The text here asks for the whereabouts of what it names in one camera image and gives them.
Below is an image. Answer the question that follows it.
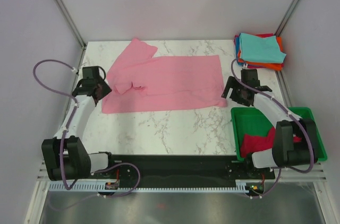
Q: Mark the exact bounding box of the left aluminium frame post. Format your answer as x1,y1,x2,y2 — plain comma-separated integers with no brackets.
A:
54,0,87,49

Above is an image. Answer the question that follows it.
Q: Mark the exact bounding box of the pink t shirt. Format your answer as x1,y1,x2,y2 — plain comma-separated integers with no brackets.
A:
101,38,227,114

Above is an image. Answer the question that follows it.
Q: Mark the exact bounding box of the right aluminium frame post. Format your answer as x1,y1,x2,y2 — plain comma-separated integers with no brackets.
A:
274,0,318,37

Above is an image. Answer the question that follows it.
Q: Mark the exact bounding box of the crimson t shirt in bin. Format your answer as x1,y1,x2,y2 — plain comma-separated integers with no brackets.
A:
238,127,302,158

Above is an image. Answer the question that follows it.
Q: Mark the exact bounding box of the green plastic bin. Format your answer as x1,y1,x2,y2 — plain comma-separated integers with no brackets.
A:
231,107,328,162

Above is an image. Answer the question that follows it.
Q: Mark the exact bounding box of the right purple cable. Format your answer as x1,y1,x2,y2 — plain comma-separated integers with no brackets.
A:
230,58,317,174

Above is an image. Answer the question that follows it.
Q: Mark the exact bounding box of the folded blue t shirt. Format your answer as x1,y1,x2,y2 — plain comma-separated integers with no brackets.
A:
234,35,240,65

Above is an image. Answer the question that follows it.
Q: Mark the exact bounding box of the aluminium frame post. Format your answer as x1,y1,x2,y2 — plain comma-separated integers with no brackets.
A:
274,0,318,37
54,0,87,49

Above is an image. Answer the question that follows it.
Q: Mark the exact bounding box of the white slotted cable duct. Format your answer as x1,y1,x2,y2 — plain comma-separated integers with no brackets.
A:
49,180,264,192

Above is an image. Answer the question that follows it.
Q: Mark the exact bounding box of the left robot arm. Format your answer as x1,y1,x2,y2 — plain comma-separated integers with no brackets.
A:
41,66,117,181

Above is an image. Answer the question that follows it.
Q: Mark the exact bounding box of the folded teal t shirt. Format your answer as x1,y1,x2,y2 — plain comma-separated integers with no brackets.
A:
239,33,286,64

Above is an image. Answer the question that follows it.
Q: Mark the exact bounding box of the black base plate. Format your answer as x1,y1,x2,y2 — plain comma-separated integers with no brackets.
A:
92,155,275,188

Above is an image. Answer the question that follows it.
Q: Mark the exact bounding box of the folded orange t shirt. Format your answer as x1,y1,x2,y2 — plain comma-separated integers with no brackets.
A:
239,36,284,71

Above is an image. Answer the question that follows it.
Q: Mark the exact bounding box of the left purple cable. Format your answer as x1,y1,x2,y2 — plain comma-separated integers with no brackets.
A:
32,59,80,190

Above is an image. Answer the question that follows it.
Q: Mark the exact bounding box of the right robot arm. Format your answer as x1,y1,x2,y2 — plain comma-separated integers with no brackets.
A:
222,69,319,178

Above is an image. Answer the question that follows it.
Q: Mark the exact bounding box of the purple cable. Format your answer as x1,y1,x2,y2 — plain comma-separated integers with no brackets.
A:
32,59,80,190
230,58,317,174

